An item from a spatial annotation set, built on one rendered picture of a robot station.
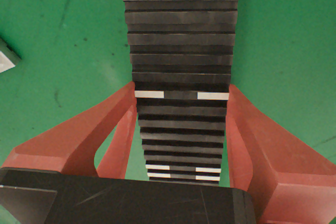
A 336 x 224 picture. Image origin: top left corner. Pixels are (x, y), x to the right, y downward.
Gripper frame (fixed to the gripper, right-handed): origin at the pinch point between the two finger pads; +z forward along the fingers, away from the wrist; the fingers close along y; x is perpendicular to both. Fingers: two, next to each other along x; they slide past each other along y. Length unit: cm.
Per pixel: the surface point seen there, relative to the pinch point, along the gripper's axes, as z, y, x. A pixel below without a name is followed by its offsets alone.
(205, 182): -0.5, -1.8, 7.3
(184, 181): -0.5, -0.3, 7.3
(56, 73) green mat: 3.1, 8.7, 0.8
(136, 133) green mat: 3.1, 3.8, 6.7
